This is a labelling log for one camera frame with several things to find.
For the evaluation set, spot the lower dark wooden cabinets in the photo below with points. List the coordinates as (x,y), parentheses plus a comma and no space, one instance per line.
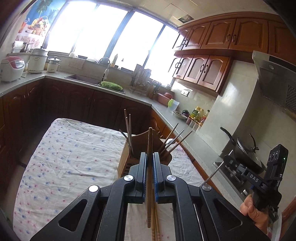
(28,109)

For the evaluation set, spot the metal chopstick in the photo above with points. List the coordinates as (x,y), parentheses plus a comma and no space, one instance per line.
(209,178)

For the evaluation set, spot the person's right hand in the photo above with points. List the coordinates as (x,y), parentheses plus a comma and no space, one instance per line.
(260,218)

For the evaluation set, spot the upper wooden wall cabinets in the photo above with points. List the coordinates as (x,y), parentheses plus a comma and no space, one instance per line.
(205,48)

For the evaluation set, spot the wooden chopstick pair left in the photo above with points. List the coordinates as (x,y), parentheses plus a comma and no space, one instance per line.
(129,137)

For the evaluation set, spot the wooden utensil holder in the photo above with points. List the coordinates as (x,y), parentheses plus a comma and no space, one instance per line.
(139,145)

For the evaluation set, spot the metal spoon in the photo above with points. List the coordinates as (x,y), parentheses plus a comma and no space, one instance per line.
(168,141)

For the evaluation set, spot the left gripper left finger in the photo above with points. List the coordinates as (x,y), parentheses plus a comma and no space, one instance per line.
(99,213)

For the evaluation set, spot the yellow dish soap bottle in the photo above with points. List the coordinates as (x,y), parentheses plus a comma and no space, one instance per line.
(114,60)

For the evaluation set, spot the small white electric pot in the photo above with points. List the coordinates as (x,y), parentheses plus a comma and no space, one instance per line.
(53,64)

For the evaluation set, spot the white jug green lid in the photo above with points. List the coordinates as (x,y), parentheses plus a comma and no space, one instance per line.
(172,105)

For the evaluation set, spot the wooden chopstick centre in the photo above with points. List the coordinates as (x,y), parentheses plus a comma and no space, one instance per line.
(155,221)

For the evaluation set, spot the green sink basket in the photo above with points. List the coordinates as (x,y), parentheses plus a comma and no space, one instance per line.
(111,85)

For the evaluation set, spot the steel range hood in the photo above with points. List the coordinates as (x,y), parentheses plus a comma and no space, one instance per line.
(276,79)

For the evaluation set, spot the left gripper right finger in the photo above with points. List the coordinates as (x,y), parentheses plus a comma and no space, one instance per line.
(200,213)

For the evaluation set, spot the brown wooden chopstick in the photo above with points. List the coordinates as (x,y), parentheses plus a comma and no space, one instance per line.
(149,178)

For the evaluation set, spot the white pink rice cooker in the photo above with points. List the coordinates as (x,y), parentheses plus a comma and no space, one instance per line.
(11,68)

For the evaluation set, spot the pink plastic basin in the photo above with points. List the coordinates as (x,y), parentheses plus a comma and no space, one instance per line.
(164,98)

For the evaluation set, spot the black wok pan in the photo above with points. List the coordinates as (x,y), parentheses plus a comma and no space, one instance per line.
(246,156)

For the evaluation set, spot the yellow cooking oil bottle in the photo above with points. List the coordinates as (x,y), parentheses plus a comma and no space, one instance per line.
(195,112)

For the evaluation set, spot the tropical beach poster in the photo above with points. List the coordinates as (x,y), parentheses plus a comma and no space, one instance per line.
(38,22)

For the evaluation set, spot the white slow cooker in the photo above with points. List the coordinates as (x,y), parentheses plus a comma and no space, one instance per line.
(37,60)

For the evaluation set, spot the wall power socket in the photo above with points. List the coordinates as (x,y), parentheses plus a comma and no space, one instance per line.
(185,92)

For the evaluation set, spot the kitchen sink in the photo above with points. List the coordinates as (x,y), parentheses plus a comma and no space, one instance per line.
(88,80)

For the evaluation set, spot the dish drying rack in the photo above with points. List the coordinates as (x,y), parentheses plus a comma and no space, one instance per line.
(142,84)

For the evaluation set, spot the floral white tablecloth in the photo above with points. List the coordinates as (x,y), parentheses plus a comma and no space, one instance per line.
(70,157)

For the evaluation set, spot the plate with food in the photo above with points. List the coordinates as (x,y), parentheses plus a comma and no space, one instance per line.
(179,115)

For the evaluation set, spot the chrome kitchen faucet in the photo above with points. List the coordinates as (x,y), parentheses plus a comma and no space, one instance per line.
(105,61)

